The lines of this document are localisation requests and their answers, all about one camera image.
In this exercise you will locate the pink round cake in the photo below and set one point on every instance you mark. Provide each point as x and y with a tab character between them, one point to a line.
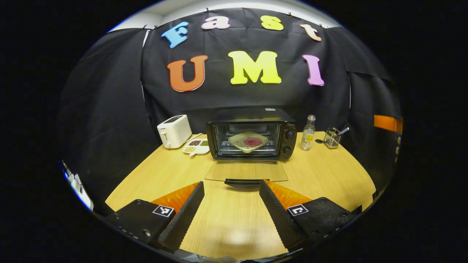
250	142

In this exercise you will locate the white square plate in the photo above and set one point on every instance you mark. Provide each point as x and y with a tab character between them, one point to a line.
236	141

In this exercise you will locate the black electric oven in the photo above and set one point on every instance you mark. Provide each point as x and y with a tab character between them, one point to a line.
289	126

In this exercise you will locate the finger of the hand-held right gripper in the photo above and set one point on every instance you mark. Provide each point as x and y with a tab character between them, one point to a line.
387	123

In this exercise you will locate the white toaster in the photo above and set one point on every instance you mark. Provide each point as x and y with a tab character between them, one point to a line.
174	130

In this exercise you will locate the clear glass bottle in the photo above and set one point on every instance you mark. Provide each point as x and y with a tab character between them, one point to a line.
308	137

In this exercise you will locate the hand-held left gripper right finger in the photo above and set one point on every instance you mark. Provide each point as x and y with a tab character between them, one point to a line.
279	215

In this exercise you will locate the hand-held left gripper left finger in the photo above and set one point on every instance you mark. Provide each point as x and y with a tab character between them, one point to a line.
184	215

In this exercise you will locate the white divided snack dish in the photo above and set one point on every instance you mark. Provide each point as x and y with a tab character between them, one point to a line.
196	148

